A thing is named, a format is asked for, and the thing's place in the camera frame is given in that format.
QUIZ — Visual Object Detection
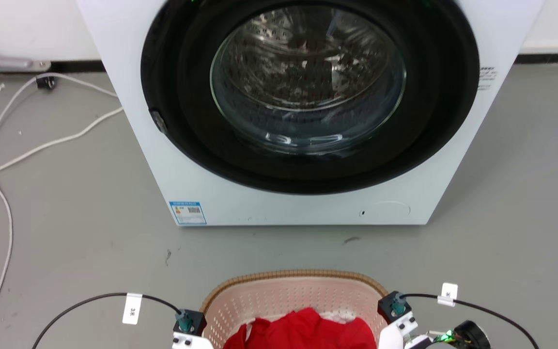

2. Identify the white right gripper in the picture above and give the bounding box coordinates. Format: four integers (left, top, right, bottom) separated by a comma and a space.
378, 312, 419, 349

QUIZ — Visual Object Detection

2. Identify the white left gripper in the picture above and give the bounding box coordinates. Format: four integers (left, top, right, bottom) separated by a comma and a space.
171, 331, 214, 349

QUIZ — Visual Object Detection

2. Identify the beige perforated laundry basket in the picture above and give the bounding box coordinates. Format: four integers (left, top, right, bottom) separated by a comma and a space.
200, 270, 390, 349

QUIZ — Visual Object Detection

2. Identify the white garment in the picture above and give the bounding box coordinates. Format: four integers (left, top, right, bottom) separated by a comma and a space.
322, 311, 357, 324

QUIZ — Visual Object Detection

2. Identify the red garment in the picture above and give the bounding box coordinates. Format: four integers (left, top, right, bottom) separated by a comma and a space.
222, 307, 377, 349

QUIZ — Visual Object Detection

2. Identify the blue energy label sticker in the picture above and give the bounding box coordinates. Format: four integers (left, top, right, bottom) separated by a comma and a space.
169, 201, 208, 226

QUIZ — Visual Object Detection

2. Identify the white front-load washing machine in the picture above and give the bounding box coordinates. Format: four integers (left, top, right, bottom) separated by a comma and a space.
76, 0, 546, 227

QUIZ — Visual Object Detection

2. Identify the black round washer door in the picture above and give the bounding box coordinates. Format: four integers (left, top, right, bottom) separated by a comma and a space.
140, 0, 481, 195

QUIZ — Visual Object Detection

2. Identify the white left cable tag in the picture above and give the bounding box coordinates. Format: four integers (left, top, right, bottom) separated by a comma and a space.
122, 293, 143, 325

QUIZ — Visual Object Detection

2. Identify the white cable tag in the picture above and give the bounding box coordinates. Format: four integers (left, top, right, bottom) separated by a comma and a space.
437, 283, 459, 308
122, 293, 143, 325

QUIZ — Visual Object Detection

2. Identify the white right cable tag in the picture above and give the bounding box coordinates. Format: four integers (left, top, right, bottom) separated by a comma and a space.
437, 283, 459, 308

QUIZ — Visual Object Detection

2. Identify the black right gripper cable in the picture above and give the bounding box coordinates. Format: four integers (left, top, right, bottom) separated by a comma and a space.
399, 293, 542, 349

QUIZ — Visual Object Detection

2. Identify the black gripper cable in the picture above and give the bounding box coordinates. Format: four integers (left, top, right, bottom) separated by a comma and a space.
399, 293, 542, 349
31, 292, 185, 349

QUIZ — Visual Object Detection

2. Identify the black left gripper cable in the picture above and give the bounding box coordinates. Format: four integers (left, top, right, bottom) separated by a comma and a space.
31, 292, 185, 349

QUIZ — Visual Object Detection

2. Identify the white floor power cable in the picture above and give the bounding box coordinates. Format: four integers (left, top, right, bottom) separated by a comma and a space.
0, 107, 124, 184

